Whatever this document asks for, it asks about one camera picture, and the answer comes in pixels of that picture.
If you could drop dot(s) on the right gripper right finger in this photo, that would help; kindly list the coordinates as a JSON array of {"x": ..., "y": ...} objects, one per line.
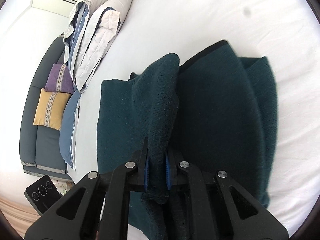
[{"x": 171, "y": 169}]

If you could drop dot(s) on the blue pillow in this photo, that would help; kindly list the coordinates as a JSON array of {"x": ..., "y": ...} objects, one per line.
[{"x": 68, "y": 125}]

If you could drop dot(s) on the purple patterned cushion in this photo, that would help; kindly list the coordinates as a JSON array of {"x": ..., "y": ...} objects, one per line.
[{"x": 59, "y": 79}]

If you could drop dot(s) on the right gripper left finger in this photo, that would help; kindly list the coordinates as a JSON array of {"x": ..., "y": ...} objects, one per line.
[{"x": 141, "y": 158}]

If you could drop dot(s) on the black camera box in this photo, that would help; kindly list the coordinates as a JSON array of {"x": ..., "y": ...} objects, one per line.
[{"x": 42, "y": 194}]

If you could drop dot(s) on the dark green knit sweater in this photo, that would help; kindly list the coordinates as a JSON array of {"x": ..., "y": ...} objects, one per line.
[{"x": 217, "y": 110}]

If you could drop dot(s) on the dark grey sofa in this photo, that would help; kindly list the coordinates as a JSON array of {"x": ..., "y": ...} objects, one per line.
[{"x": 39, "y": 145}]

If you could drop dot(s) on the white bed sheet mattress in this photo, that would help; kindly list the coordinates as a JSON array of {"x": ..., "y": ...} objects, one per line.
[{"x": 284, "y": 31}]

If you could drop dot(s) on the yellow patterned cushion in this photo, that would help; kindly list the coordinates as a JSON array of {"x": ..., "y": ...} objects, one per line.
[{"x": 50, "y": 109}]

